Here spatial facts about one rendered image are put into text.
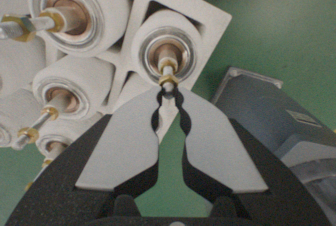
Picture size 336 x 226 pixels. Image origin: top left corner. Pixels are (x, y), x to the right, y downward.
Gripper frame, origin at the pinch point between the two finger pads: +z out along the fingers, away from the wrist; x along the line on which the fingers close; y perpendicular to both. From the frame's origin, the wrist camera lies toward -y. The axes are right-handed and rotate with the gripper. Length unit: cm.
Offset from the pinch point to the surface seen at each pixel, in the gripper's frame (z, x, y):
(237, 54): 34.4, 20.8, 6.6
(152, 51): 9.1, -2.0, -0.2
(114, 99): 16.4, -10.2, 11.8
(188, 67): 9.1, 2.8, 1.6
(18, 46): 13.6, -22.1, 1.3
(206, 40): 16.4, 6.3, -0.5
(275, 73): 34.4, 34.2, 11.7
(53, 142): 9.4, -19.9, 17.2
